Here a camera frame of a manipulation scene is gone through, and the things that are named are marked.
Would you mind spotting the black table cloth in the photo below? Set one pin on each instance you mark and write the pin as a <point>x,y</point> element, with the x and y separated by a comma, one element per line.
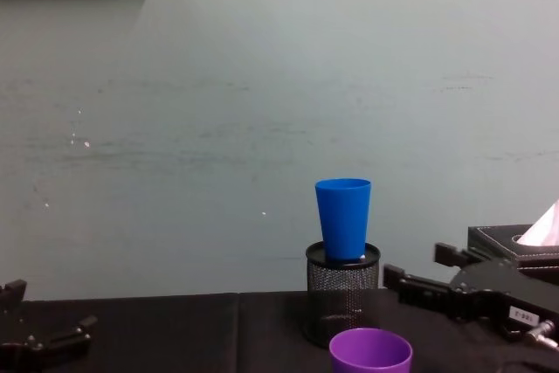
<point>174,333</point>

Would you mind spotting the purple plastic cup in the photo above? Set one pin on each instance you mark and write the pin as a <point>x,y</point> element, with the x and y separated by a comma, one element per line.
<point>371,355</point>

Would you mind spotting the black mesh pen holder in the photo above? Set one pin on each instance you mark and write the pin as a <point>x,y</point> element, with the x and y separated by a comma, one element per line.
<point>342,299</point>

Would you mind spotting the blue plastic cup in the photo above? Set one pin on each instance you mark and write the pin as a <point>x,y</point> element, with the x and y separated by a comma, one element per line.
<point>344,220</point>

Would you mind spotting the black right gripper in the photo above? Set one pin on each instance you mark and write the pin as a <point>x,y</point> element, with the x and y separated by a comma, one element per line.
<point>489,290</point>

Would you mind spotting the black stitched tissue box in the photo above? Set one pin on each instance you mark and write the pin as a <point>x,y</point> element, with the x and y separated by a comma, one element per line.
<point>493,242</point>

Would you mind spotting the white paper tissue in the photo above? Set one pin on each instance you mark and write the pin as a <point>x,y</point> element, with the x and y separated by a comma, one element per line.
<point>546,229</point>

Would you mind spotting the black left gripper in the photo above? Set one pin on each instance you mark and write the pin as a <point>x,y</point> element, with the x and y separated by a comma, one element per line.
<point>17,354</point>

